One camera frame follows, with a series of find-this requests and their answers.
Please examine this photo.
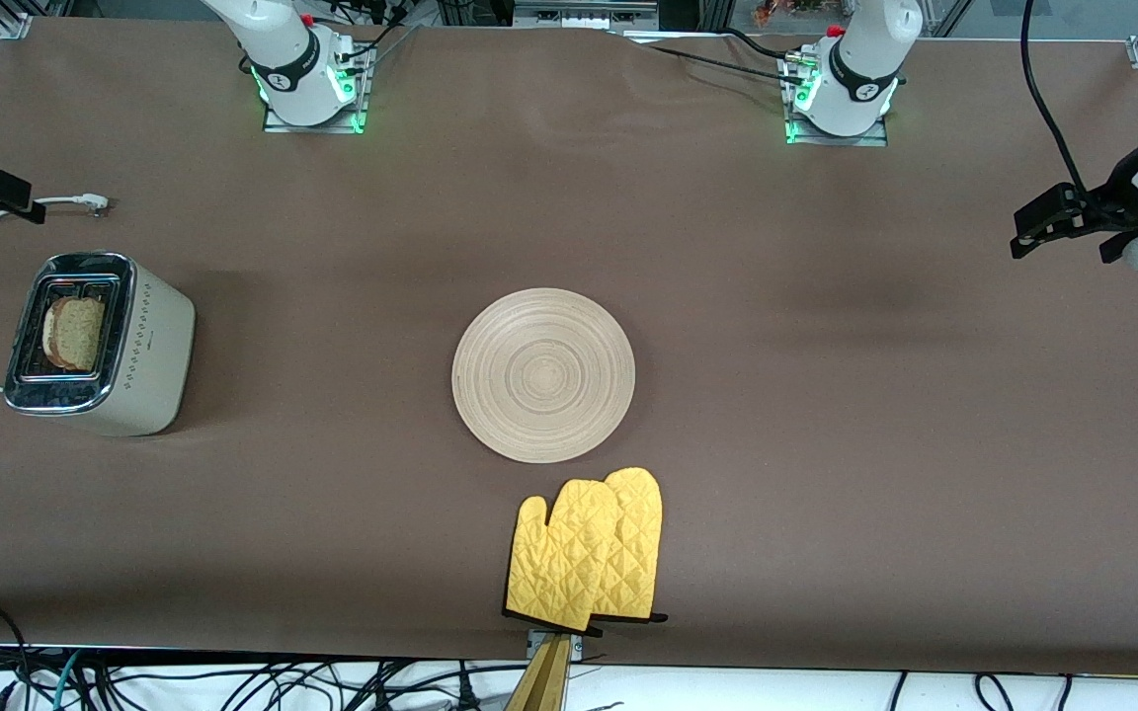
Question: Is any small metal bracket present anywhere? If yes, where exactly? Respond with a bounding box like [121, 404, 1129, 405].
[527, 630, 585, 665]

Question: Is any black cable to arm base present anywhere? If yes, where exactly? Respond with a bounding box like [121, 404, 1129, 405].
[623, 28, 807, 85]
[327, 0, 422, 75]

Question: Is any tan wooden post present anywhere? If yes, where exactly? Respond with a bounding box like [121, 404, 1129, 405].
[505, 634, 571, 711]

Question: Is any teal cable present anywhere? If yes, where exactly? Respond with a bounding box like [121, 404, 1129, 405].
[50, 650, 88, 711]

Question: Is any white toaster power cable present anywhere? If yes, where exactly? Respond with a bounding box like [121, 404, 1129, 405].
[0, 194, 114, 393]

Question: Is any beige chrome toaster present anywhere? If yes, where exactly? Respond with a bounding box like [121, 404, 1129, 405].
[3, 251, 197, 437]

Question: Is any yellow quilted oven mitt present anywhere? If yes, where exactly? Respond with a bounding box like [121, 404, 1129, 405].
[589, 467, 670, 625]
[504, 479, 621, 634]

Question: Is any grey device box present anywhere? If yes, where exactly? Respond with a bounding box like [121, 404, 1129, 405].
[513, 0, 661, 31]

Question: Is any brown table cover sheet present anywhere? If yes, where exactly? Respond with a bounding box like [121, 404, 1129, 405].
[0, 15, 1138, 680]

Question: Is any orange item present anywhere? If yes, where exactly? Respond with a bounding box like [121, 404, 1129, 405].
[752, 0, 832, 28]

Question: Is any round wooden plate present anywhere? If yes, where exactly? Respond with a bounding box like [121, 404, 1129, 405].
[451, 287, 636, 464]

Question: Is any slice of bread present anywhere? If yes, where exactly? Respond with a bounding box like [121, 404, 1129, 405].
[41, 295, 107, 373]

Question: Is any metal base plate left arm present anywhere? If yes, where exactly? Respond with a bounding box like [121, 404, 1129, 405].
[784, 49, 891, 148]

